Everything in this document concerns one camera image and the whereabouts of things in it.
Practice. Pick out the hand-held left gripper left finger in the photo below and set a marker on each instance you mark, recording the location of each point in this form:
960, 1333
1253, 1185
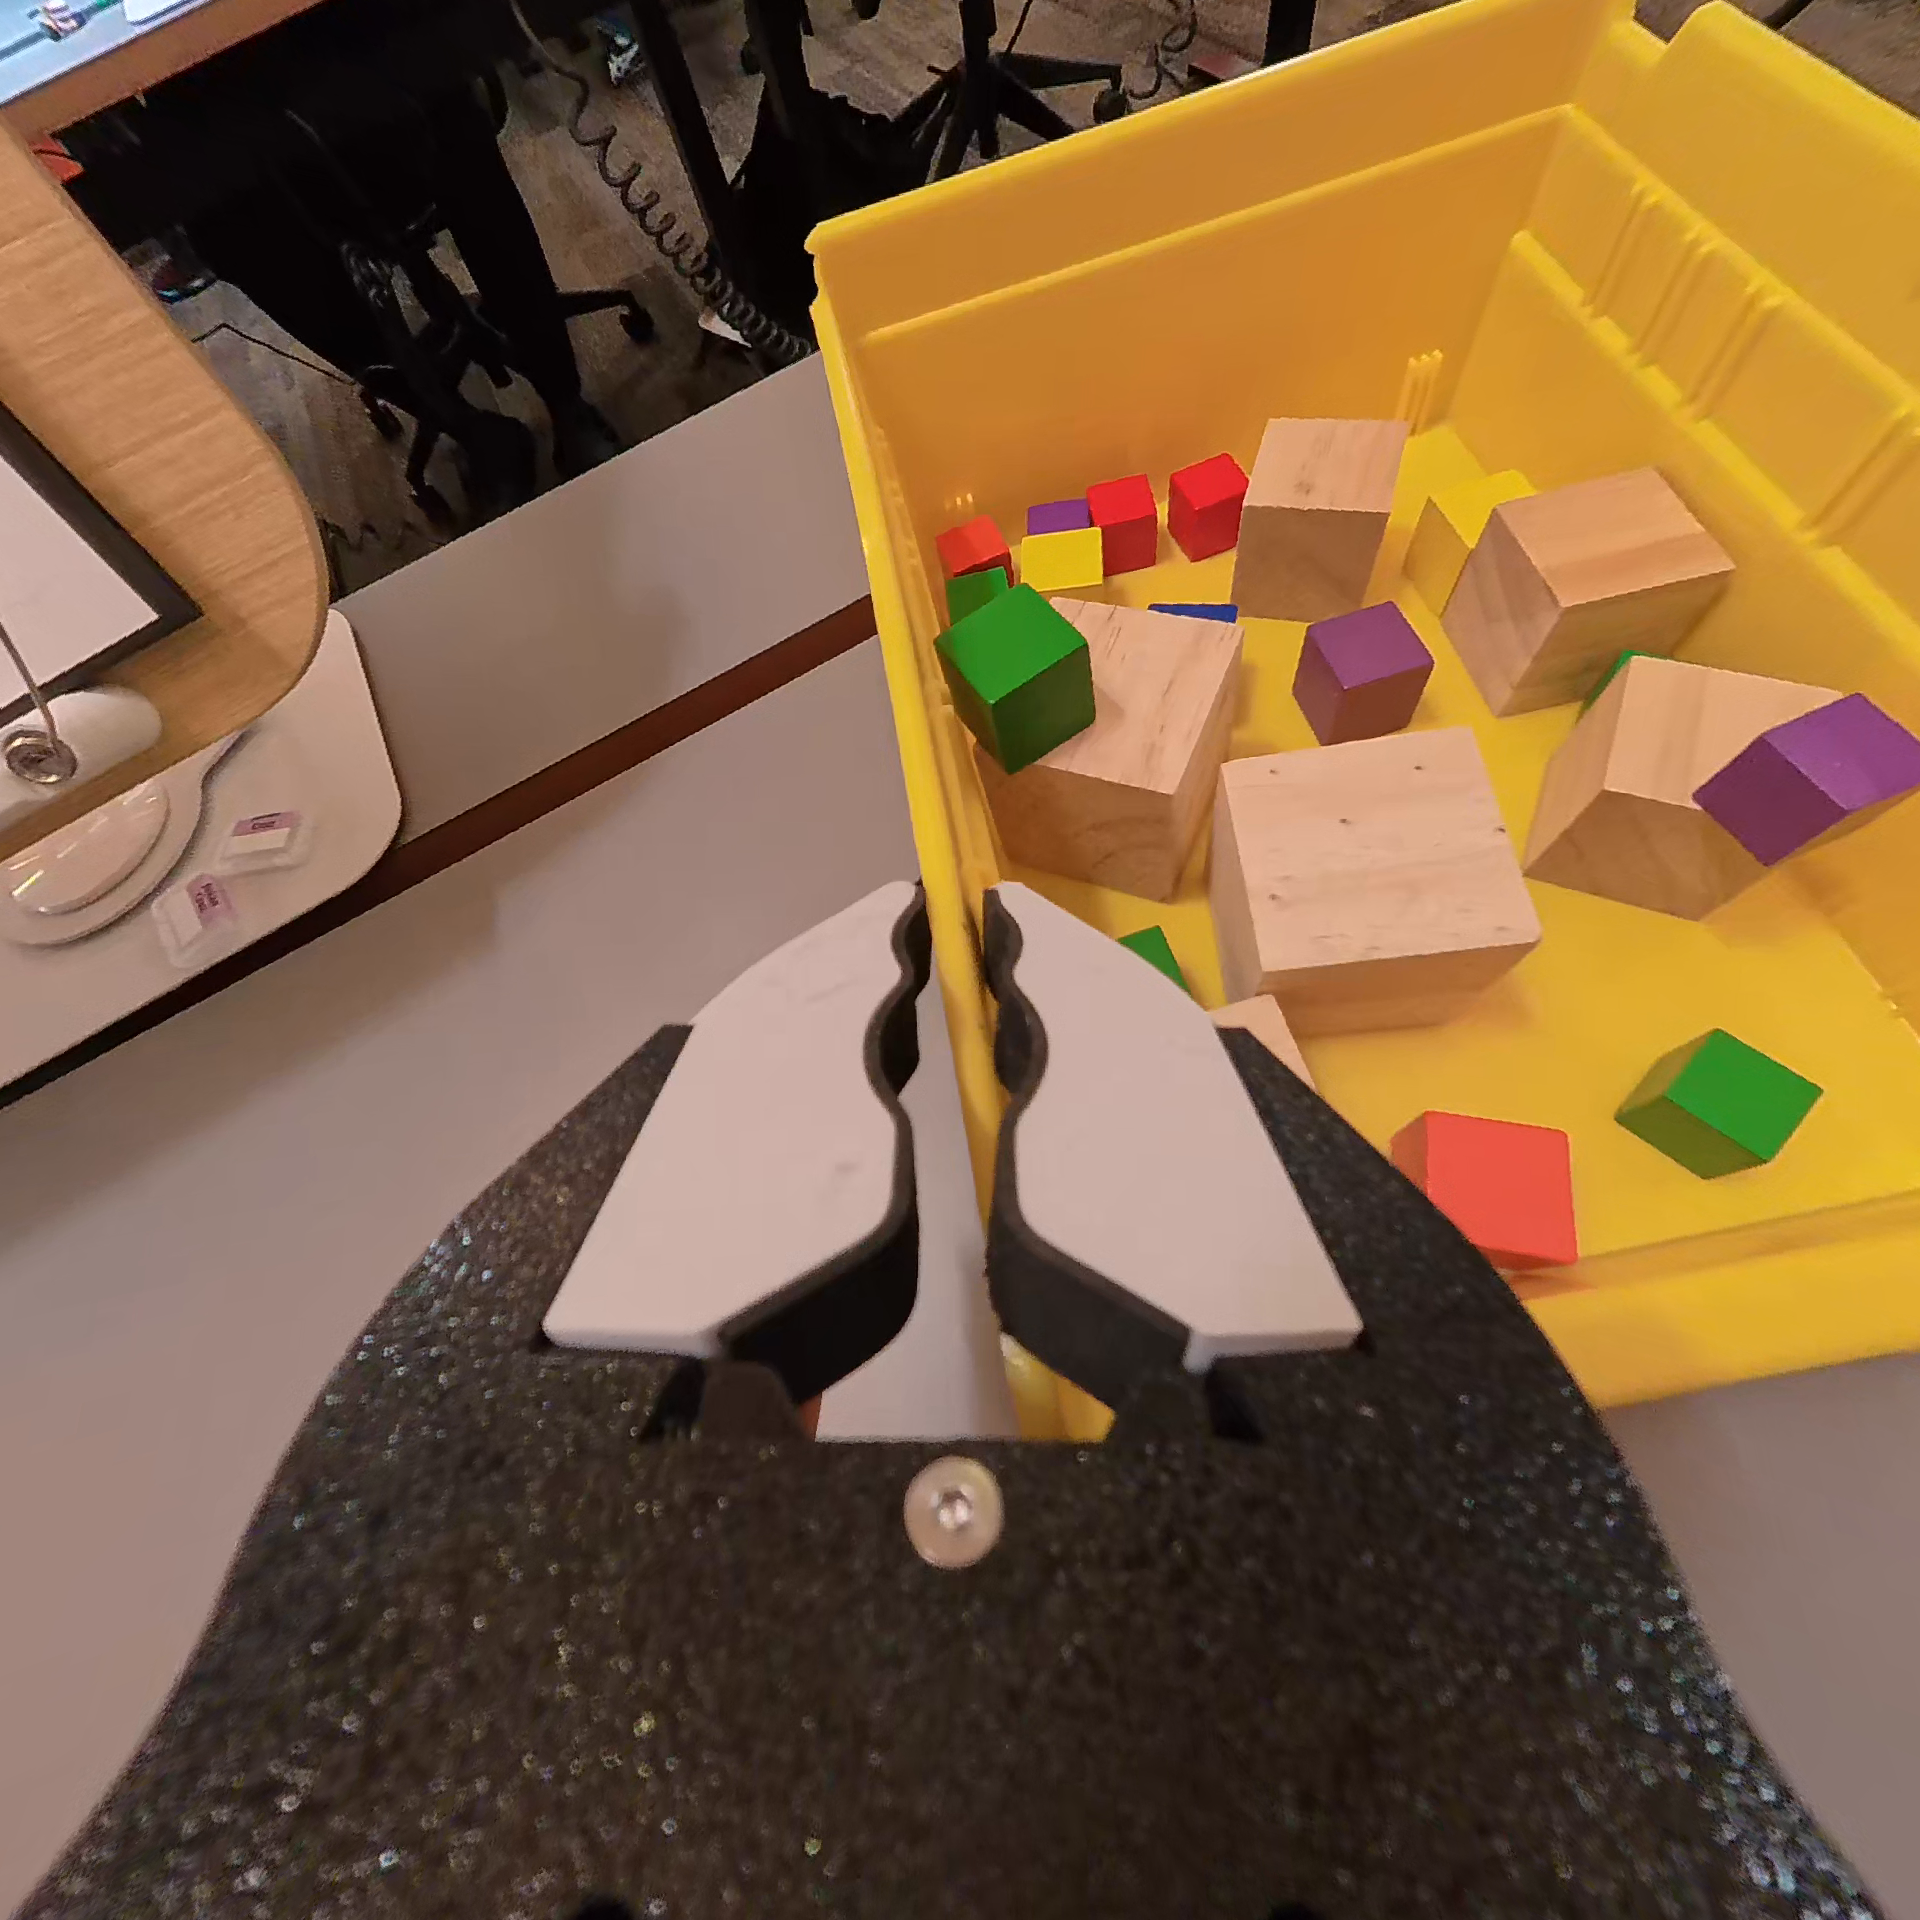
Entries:
751, 1172

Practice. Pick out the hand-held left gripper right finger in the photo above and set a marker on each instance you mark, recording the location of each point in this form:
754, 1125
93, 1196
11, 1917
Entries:
1155, 1172

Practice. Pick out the pile of mixed wooden cubes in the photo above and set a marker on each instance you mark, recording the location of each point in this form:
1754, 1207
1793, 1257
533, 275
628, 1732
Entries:
1365, 887

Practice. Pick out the yellow plastic box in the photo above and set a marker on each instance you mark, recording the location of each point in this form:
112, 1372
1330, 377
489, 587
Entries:
1649, 978

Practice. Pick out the small purple label packet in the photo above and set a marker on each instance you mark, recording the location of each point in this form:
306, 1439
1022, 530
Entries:
265, 836
198, 913

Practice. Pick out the white round puck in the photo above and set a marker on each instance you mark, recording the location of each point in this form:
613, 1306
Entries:
108, 721

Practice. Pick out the black framed white board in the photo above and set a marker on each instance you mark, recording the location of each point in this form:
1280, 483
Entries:
59, 587

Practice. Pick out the black chair base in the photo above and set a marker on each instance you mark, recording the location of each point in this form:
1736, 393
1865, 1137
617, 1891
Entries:
495, 287
984, 62

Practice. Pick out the wooden curved stand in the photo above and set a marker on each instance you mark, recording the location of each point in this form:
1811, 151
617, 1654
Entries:
150, 420

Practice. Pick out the wood edged office desk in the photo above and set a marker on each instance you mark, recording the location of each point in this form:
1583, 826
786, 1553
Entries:
150, 59

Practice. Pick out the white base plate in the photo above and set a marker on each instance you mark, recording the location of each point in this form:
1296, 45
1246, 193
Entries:
336, 765

